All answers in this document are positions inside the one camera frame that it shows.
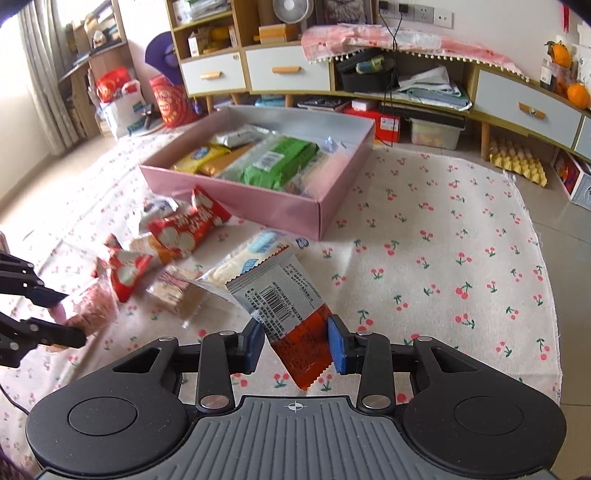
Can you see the wooden tv cabinet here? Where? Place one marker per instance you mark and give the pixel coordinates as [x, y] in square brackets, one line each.
[219, 54]

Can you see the white shopping bag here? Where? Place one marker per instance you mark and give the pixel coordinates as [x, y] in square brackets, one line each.
[125, 113]

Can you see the green snack package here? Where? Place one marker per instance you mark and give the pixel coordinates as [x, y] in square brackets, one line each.
[277, 165]

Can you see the white blue bread package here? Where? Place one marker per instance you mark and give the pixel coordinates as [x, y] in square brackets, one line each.
[247, 255]

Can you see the red gift bag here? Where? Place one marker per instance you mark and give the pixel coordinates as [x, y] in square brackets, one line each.
[110, 82]

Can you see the small red snack packet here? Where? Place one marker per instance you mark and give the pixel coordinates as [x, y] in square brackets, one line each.
[122, 269]

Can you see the orange fruit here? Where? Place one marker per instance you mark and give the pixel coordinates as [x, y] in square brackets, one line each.
[578, 95]

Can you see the silver truffle chocolate packet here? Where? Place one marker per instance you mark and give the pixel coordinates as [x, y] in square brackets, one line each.
[155, 207]

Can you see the yellow snack packet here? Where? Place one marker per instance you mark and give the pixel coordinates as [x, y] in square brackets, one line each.
[191, 162]

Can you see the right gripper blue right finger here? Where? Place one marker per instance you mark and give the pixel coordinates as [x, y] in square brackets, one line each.
[375, 359]

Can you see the red white barcode snack packet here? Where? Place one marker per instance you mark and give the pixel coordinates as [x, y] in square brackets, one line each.
[279, 294]

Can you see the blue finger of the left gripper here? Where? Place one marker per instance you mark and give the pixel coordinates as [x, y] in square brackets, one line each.
[18, 338]
[18, 278]

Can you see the pink cloth cabinet cover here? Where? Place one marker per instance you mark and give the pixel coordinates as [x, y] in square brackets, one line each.
[325, 43]

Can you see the pale pink snack package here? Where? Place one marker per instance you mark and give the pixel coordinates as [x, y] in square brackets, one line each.
[315, 180]

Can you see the red round drum container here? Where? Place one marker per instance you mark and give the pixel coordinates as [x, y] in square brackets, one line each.
[175, 107]

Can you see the clear wafer biscuit packet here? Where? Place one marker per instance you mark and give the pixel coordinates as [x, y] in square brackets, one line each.
[174, 290]

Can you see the wooden side shelf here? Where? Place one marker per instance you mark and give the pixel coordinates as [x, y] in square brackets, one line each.
[97, 44]

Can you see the cherry print white cloth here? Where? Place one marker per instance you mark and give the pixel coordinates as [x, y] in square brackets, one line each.
[421, 245]

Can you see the large red popcorn snack bag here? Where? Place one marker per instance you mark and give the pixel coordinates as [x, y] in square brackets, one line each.
[182, 232]

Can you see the clear plastic storage bin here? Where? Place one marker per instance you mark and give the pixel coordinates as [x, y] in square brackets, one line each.
[436, 134]

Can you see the purple hat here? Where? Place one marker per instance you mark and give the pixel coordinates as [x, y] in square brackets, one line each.
[160, 54]

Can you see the pink wafer snack packet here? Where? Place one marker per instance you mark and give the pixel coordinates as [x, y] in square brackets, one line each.
[89, 311]

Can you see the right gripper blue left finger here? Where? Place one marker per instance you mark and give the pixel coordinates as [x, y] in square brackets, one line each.
[219, 356]

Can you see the pink cardboard box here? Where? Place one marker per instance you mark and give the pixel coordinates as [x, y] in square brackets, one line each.
[293, 213]

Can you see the black bag on shelf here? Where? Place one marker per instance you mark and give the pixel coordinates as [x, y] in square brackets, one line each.
[373, 70]

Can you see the orange white biscuit packet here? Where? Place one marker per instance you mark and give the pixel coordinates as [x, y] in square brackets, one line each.
[147, 244]

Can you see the white desk fan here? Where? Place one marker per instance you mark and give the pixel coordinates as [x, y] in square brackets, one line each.
[293, 11]

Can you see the yellow egg tray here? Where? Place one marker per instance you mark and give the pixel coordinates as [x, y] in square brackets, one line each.
[513, 157]

